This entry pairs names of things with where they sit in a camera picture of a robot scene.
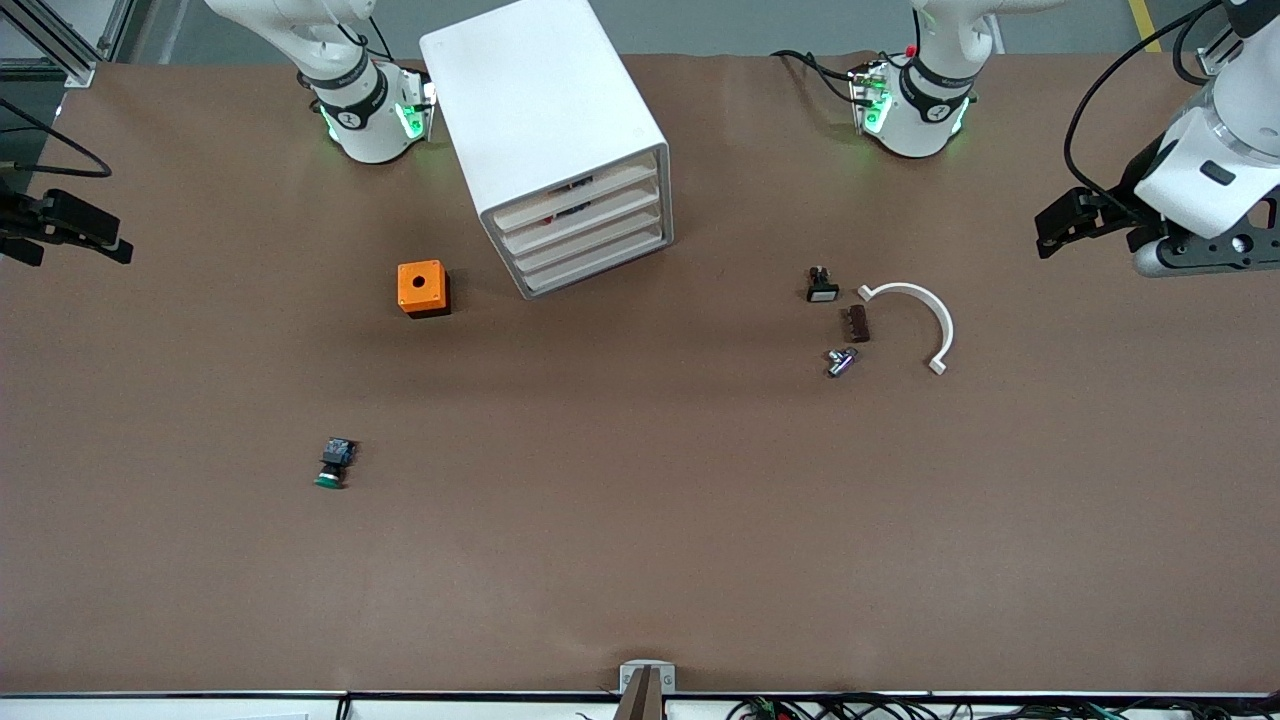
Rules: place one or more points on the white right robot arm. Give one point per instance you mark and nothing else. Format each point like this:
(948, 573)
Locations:
(365, 130)

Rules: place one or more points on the black white push button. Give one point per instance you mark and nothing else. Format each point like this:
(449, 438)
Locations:
(822, 290)

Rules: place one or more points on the small black red part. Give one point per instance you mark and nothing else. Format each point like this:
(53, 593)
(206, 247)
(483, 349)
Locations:
(572, 187)
(570, 212)

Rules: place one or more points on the green push button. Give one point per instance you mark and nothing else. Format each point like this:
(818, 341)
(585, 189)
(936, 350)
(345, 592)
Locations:
(335, 460)

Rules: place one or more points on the aluminium frame profile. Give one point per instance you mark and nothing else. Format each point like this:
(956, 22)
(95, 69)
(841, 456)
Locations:
(60, 45)
(1215, 55)

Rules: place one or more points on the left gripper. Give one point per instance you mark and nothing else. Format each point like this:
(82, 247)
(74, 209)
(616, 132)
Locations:
(1127, 204)

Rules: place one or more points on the grey metal bracket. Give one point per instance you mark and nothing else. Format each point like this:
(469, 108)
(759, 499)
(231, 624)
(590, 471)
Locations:
(628, 675)

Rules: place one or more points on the orange box with hole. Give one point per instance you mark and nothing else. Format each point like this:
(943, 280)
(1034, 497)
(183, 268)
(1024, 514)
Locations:
(420, 285)

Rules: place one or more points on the white drawer cabinet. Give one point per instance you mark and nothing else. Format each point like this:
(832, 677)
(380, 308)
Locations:
(530, 100)

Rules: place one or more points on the brown terminal block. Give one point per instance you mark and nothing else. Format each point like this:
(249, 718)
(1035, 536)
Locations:
(855, 325)

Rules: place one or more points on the white curved plastic arc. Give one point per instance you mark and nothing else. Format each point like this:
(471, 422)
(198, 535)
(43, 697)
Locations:
(940, 320)

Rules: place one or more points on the white table edge rail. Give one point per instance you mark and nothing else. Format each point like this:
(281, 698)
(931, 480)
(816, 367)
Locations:
(200, 708)

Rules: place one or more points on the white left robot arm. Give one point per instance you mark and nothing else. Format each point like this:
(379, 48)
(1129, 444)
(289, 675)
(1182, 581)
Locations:
(915, 120)

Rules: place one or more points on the silver metal key switch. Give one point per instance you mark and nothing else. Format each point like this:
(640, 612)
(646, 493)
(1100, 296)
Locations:
(840, 362)

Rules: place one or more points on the brown table cover mat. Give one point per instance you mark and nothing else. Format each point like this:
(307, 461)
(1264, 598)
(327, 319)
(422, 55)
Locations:
(640, 520)

